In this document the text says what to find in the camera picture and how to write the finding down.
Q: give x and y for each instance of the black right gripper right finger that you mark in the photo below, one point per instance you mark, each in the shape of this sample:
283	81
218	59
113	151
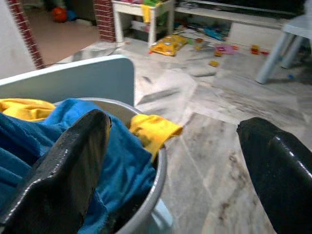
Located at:
282	175

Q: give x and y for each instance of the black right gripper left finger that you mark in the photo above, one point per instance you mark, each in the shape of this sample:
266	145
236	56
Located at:
61	182

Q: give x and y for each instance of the blue cloth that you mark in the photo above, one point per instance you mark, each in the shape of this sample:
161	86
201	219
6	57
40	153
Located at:
126	170

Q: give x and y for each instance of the grey metal bucket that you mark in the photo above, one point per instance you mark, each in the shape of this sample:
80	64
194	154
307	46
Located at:
161	175

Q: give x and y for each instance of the pale blue child chair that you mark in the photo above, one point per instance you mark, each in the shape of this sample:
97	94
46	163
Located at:
73	78

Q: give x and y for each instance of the yellow cloth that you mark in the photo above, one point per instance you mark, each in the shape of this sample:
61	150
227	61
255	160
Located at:
156	131

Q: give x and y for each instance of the pale blue child table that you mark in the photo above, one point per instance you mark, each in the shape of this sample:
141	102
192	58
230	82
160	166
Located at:
275	56

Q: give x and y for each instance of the pink flat toy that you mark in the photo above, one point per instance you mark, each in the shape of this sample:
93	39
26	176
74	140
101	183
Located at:
224	49

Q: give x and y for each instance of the white television stand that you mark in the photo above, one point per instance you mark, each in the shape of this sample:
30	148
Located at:
243	26

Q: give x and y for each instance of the orange ball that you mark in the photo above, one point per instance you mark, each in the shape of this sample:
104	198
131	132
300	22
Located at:
59	14

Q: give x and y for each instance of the white small table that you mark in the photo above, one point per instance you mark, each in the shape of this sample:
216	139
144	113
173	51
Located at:
126	6

